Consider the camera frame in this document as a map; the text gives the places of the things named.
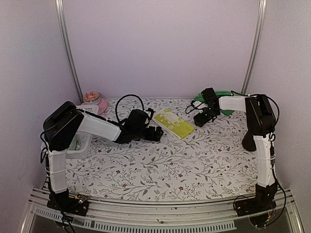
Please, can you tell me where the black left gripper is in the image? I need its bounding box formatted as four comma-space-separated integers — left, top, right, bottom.
133, 126, 163, 141

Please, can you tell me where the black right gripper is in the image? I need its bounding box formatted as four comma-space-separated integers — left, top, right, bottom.
193, 106, 218, 128

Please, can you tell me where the yellow-green crocodile towel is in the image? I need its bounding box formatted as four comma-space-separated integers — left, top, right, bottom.
153, 108, 195, 139

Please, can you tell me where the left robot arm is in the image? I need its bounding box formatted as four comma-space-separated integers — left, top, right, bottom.
43, 101, 164, 211

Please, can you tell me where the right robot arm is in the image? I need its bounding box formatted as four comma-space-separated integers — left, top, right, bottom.
190, 88, 278, 212

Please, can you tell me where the green microfiber towel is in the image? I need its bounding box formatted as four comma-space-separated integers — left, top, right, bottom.
191, 88, 236, 116

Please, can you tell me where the pink plate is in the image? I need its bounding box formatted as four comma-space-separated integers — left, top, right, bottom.
81, 98, 107, 115

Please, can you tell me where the dark brown cylinder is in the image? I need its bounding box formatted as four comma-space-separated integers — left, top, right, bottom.
242, 131, 256, 152

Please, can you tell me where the floral patterned table mat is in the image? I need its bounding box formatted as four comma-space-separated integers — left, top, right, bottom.
50, 98, 271, 202

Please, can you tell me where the white plastic basket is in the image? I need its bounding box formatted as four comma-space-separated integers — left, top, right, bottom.
66, 105, 91, 159

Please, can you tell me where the light green rolled towel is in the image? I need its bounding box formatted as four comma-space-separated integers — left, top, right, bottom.
68, 137, 81, 150

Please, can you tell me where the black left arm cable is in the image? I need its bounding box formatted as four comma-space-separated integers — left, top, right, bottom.
115, 94, 145, 124

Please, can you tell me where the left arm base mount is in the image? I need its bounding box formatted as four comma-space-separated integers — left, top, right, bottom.
47, 181, 89, 216

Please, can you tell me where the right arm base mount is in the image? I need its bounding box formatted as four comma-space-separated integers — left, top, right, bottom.
233, 195, 276, 216

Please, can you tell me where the aluminium front rail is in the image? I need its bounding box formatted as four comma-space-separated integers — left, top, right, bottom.
21, 188, 304, 233

